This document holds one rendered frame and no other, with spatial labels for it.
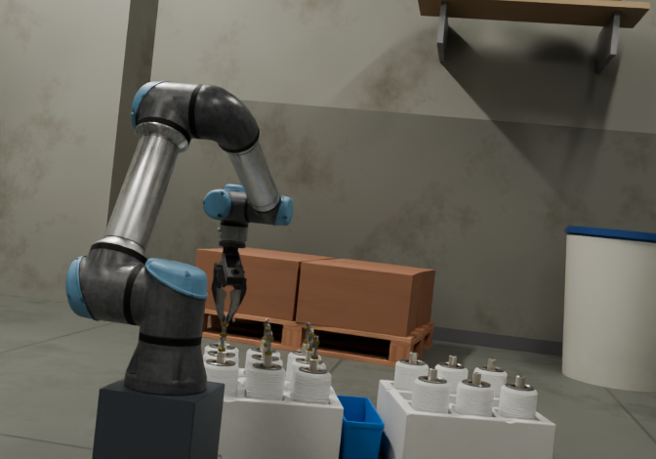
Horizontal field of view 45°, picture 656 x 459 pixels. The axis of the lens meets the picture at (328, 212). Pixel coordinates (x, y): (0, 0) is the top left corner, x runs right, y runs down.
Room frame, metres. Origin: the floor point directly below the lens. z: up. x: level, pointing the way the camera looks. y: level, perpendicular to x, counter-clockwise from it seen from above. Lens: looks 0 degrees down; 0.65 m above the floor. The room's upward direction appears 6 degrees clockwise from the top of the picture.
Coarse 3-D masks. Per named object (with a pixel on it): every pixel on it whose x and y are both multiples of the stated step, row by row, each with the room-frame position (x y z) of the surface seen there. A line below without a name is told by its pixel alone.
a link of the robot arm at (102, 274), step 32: (160, 96) 1.66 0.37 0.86; (192, 96) 1.64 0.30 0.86; (160, 128) 1.63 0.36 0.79; (192, 128) 1.65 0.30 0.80; (160, 160) 1.61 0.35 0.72; (128, 192) 1.57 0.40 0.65; (160, 192) 1.60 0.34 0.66; (128, 224) 1.54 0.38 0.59; (96, 256) 1.50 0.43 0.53; (128, 256) 1.50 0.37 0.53; (96, 288) 1.46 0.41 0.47; (96, 320) 1.51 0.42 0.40
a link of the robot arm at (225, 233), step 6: (222, 228) 2.11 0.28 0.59; (228, 228) 2.10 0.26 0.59; (234, 228) 2.10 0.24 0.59; (240, 228) 2.11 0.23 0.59; (246, 228) 2.12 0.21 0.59; (222, 234) 2.11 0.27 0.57; (228, 234) 2.10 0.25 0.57; (234, 234) 2.10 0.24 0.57; (240, 234) 2.11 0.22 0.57; (246, 234) 2.13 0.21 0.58; (222, 240) 2.12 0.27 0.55; (228, 240) 2.10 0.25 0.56; (234, 240) 2.10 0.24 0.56; (240, 240) 2.11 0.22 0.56; (246, 240) 2.13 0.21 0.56
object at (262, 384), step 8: (248, 368) 2.01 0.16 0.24; (256, 368) 1.99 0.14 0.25; (248, 376) 2.00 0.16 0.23; (256, 376) 1.98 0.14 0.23; (264, 376) 1.97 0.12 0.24; (272, 376) 1.98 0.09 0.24; (280, 376) 1.99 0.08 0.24; (248, 384) 1.99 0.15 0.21; (256, 384) 1.98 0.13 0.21; (264, 384) 1.97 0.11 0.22; (272, 384) 1.98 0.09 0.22; (280, 384) 1.99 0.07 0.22; (248, 392) 1.99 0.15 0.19; (256, 392) 1.97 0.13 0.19; (264, 392) 1.97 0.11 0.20; (272, 392) 1.98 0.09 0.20; (280, 392) 2.00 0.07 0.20; (280, 400) 2.00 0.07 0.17
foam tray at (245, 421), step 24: (240, 384) 2.11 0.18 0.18; (288, 384) 2.19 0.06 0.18; (240, 408) 1.94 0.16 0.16; (264, 408) 1.94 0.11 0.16; (288, 408) 1.95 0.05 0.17; (312, 408) 1.96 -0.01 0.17; (336, 408) 1.96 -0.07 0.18; (240, 432) 1.94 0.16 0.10; (264, 432) 1.94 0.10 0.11; (288, 432) 1.95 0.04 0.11; (312, 432) 1.96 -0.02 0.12; (336, 432) 1.96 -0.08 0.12; (240, 456) 1.94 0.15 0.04; (264, 456) 1.94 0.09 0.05; (288, 456) 1.95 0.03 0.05; (312, 456) 1.96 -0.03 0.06; (336, 456) 1.96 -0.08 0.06
